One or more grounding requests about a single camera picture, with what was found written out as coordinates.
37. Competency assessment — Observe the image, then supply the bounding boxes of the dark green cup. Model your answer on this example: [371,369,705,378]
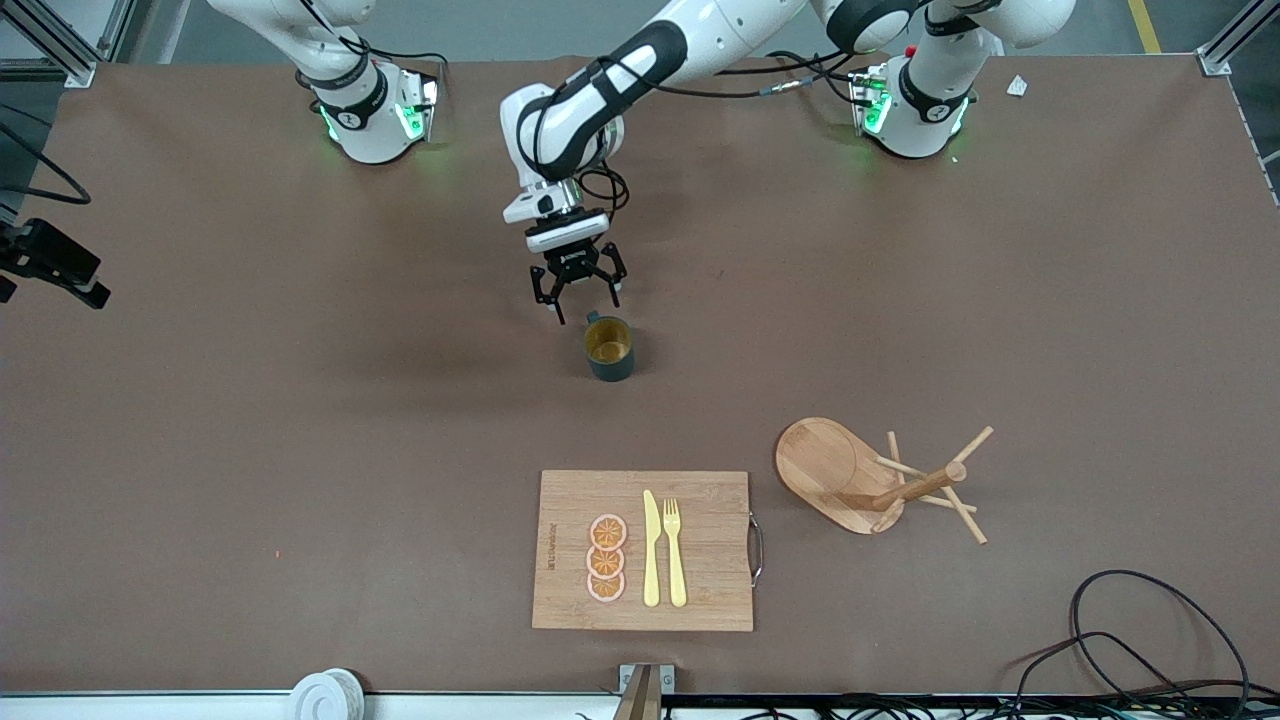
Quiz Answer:
[584,311,637,384]

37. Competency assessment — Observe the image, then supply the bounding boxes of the yellow plastic fork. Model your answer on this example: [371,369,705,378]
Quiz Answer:
[663,497,689,609]

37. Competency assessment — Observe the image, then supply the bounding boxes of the bamboo cutting board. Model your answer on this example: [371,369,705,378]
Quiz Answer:
[531,470,767,633]

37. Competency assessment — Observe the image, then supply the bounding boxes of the white tape roll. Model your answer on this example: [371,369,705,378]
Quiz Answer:
[289,668,367,720]

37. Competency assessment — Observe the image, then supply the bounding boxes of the left arm base black cable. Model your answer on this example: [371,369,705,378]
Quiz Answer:
[766,47,867,107]

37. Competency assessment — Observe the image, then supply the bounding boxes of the right arm base black cable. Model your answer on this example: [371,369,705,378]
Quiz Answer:
[345,40,450,73]

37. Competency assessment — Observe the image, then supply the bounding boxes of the aluminium frame profile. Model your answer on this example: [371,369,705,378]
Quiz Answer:
[0,0,138,88]
[1196,0,1280,78]

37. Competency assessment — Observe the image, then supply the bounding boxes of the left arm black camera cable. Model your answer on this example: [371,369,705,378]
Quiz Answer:
[514,48,873,217]

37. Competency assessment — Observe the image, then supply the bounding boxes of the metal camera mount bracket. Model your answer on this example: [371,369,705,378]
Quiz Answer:
[612,662,677,720]

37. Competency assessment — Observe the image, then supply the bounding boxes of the thin black floor cable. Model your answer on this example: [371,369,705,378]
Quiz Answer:
[1005,630,1280,716]

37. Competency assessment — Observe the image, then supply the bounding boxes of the white table edge rail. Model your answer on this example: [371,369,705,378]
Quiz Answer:
[0,689,623,720]

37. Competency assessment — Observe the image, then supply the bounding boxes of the large black cable loop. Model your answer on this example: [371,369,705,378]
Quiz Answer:
[1068,569,1253,706]

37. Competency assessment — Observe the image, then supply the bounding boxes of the wooden mug tree stand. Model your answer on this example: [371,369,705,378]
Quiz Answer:
[774,416,997,547]

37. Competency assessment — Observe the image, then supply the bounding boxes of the brown table cover sheet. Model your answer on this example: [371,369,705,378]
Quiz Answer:
[0,52,1280,698]

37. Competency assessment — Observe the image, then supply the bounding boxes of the arm base black cable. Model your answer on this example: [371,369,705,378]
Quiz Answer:
[766,47,867,107]
[345,40,450,73]

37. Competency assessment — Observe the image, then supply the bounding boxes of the yellow plastic knife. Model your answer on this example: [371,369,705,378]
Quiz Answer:
[642,489,663,608]

